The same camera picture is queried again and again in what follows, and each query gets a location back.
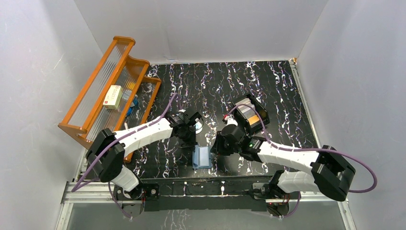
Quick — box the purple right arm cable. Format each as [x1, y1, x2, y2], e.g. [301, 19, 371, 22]
[226, 104, 378, 194]

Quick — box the blue leather card holder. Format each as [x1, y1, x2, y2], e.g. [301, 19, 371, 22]
[192, 145, 212, 170]

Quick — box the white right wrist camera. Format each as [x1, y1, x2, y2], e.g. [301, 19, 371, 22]
[224, 115, 238, 126]

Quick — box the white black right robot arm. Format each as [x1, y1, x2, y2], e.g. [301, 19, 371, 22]
[211, 119, 356, 201]

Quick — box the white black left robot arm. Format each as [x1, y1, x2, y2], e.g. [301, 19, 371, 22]
[86, 110, 202, 199]

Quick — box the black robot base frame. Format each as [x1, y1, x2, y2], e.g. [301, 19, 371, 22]
[113, 175, 299, 217]

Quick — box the blue oval blister package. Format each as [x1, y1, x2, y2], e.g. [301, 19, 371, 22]
[195, 118, 203, 134]

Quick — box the white medicine box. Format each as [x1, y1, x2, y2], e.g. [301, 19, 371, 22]
[102, 85, 123, 110]

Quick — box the black card storage box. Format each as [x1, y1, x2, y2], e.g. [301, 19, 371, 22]
[231, 93, 270, 135]

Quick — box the stack of credit cards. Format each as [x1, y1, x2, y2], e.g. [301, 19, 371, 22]
[236, 98, 255, 114]

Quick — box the blue item on shelf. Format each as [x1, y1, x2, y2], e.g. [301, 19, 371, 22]
[125, 96, 139, 117]

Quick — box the orange wooden shelf rack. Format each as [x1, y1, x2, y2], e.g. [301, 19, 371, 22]
[58, 36, 162, 149]

